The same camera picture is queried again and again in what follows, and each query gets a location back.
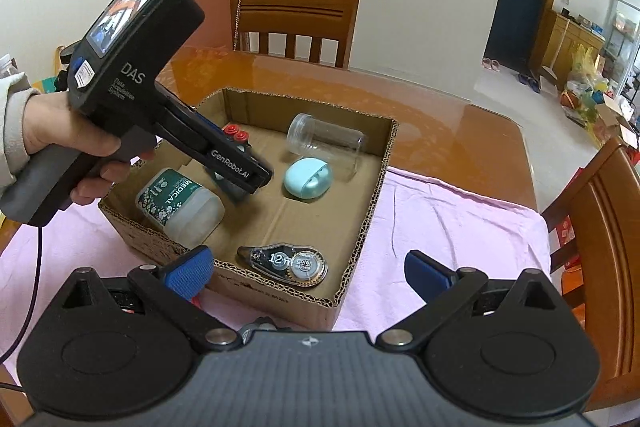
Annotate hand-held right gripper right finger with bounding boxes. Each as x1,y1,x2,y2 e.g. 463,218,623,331
377,250,583,352

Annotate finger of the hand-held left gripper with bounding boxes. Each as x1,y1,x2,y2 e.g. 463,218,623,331
187,108,226,140
159,93,275,196

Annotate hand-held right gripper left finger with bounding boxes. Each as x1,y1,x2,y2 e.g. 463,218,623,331
47,246,242,352

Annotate white plastic bottle green label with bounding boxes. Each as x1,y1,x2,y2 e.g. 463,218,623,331
136,168,225,245

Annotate teal earbud case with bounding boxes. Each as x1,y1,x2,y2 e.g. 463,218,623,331
283,158,333,200

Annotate cardboard box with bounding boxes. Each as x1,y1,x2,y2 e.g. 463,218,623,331
595,101,640,144
98,87,400,333

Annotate clear correction tape dispenser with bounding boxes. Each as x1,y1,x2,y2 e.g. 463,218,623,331
236,244,329,290

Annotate clear plastic jar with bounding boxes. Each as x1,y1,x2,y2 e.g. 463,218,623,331
286,113,366,180

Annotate person's left forearm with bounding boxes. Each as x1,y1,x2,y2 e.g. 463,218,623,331
0,72,36,195

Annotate person's left hand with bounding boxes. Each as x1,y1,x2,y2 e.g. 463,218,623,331
24,93,156,206

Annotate pink towel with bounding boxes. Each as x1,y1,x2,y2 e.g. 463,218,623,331
0,167,551,338

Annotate wooden chair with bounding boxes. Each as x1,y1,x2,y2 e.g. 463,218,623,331
230,0,361,68
542,137,640,413

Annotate dark slippers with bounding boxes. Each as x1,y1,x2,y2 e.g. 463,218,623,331
517,72,542,94

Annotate cardboard box on floor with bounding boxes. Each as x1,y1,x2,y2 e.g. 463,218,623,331
595,101,640,144

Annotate yellow plastic bags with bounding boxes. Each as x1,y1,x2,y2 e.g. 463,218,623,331
569,44,612,118

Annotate wooden cabinet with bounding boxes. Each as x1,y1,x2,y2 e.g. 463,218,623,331
530,9,606,82

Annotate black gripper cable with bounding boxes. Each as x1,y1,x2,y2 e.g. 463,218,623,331
0,224,45,392

